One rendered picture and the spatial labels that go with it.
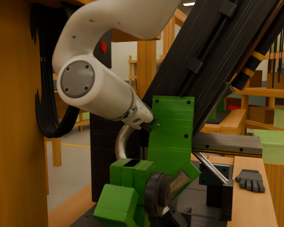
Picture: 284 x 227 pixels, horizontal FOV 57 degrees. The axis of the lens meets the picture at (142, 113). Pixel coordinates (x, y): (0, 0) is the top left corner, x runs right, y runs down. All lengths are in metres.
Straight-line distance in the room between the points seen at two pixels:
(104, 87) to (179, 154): 0.34
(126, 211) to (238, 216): 0.55
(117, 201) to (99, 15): 0.28
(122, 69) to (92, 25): 10.60
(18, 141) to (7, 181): 0.09
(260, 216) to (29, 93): 0.76
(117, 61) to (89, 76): 10.76
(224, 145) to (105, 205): 0.46
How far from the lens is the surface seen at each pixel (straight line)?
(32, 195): 0.76
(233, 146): 0.79
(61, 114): 0.95
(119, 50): 11.16
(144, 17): 0.38
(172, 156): 0.70
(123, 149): 0.71
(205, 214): 0.90
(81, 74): 0.42
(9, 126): 0.67
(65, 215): 0.94
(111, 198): 0.43
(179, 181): 0.66
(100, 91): 0.40
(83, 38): 0.49
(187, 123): 0.69
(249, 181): 1.14
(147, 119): 0.59
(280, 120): 3.60
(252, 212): 0.95
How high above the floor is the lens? 1.32
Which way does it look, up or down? 8 degrees down
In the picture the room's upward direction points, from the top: straight up
